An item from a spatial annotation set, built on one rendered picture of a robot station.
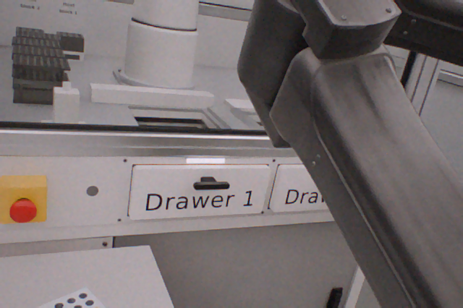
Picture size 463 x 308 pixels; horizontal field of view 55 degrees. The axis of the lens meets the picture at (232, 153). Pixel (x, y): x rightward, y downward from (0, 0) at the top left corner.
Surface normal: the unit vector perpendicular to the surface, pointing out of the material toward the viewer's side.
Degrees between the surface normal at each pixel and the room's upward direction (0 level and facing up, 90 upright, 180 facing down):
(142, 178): 90
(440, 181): 36
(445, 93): 90
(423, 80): 90
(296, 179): 90
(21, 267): 0
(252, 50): 107
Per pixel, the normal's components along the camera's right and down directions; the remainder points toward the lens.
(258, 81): -0.62, 0.61
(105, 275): 0.18, -0.92
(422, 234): 0.13, -0.50
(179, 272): 0.38, 0.40
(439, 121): -0.85, 0.04
